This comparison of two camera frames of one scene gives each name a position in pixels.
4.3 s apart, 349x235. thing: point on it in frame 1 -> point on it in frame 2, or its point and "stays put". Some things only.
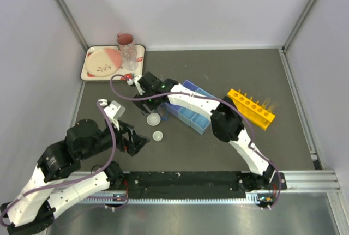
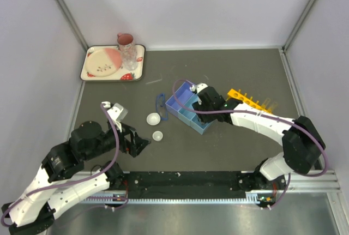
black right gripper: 139,104 -> 204,119
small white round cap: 157,136 stays put
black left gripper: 135,144 stays put
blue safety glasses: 163,110 stays put
